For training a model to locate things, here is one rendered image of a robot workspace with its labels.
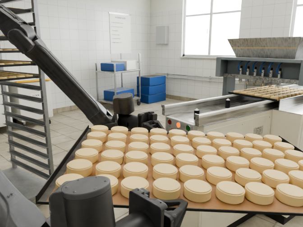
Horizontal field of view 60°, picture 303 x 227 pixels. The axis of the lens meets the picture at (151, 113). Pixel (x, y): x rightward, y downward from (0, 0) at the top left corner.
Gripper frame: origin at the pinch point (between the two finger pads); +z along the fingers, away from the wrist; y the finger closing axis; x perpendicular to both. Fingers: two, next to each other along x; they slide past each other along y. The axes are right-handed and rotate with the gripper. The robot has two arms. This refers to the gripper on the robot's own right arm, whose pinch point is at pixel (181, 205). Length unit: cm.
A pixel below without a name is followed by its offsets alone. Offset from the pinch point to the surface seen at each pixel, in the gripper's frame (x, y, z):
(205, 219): 47, -74, 93
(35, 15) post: 168, 45, 50
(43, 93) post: 167, -10, 51
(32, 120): 185, -34, 49
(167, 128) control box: 76, -22, 88
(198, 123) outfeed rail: 52, -12, 83
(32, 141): 188, -52, 49
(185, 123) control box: 61, -15, 85
